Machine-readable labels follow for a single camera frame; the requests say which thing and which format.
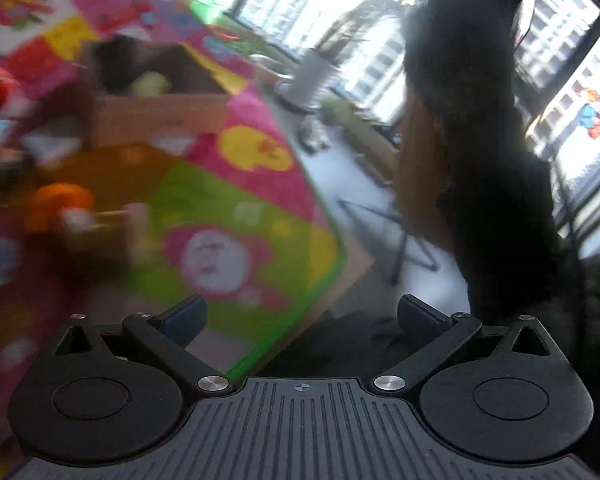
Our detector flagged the person's own body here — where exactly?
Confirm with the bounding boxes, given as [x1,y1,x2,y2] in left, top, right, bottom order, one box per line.
[280,0,600,476]

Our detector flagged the wooden planter box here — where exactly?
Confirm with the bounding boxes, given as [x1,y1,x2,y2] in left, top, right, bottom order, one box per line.
[325,97,398,188]

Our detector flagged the colourful printed play mat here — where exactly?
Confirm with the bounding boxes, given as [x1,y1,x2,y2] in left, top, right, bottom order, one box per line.
[0,0,348,466]

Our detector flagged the brown cardboard box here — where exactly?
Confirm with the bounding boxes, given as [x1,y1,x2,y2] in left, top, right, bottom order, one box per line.
[86,40,232,150]

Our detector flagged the black metal frame legs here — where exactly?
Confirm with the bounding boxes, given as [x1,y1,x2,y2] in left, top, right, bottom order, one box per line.
[337,199,442,286]

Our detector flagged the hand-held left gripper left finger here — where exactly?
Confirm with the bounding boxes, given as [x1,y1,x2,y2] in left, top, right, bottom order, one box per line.
[55,294,233,394]

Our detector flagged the beige wooden object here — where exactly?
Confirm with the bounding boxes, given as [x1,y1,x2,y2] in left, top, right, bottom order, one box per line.
[61,203,153,266]

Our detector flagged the white plant pot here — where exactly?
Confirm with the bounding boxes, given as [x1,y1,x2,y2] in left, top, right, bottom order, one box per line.
[277,47,338,111]

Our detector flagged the dark plush toy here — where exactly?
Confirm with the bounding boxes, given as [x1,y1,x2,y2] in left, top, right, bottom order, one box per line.
[91,35,142,93]

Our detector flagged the orange round object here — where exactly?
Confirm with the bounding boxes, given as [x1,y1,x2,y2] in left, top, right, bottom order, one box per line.
[26,183,97,234]

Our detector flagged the green round item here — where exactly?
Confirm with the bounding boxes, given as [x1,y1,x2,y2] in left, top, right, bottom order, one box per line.
[131,72,172,96]

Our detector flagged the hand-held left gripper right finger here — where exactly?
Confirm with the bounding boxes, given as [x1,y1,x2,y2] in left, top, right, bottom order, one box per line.
[372,294,557,395]

